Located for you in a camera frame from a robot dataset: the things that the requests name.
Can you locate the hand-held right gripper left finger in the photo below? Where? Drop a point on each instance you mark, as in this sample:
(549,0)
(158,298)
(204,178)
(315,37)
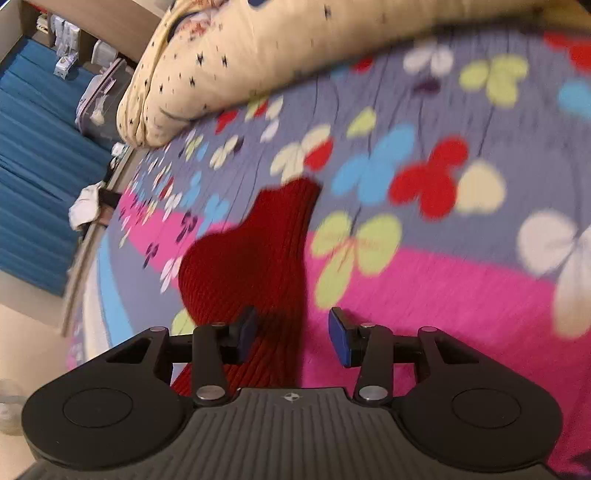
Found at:
(247,333)

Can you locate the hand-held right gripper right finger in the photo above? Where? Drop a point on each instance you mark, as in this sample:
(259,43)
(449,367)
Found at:
(339,338)

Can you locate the red knitted garment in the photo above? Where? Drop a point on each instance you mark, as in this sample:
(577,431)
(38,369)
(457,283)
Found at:
(249,258)

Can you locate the floral printed bedsheet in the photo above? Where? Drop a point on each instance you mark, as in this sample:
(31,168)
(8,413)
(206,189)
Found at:
(415,286)

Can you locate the window sill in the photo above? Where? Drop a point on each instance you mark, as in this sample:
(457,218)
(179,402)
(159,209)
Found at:
(92,240)

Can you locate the dark hanging cloth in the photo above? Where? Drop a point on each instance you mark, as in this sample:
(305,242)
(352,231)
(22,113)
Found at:
(110,197)

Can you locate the white crumpled cloth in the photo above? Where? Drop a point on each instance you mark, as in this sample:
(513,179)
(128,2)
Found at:
(85,205)

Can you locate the small white box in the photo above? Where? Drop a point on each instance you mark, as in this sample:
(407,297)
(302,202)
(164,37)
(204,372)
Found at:
(119,153)

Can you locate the blue curtain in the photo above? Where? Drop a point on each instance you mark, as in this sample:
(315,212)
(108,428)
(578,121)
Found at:
(37,161)

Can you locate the clear plastic storage box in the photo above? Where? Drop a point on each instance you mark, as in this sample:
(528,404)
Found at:
(104,99)

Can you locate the yellow star printed pillow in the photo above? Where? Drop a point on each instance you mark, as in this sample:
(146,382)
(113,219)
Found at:
(277,50)

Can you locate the wooden shelf with boxes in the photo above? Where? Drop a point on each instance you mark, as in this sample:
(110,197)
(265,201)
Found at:
(64,32)

